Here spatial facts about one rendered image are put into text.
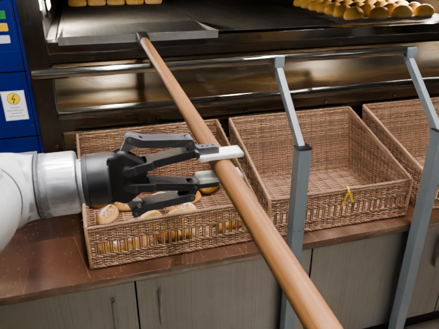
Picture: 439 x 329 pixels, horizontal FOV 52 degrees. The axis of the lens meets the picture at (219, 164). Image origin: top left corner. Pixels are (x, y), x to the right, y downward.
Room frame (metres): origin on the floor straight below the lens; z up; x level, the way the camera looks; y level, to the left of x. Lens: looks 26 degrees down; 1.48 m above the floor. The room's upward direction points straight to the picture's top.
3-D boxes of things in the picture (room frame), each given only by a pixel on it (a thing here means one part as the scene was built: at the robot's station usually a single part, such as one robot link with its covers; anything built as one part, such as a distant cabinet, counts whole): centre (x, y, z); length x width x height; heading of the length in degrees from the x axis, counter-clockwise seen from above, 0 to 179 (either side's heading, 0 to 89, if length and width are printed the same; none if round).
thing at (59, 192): (0.56, 0.22, 1.18); 0.09 x 0.06 x 0.09; 16
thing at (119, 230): (1.41, 0.20, 0.72); 0.56 x 0.49 x 0.28; 107
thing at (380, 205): (1.57, -0.36, 0.72); 0.56 x 0.49 x 0.28; 106
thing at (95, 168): (0.58, 0.15, 1.18); 0.09 x 0.07 x 0.08; 106
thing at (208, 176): (0.62, 0.00, 1.16); 0.07 x 0.03 x 0.01; 106
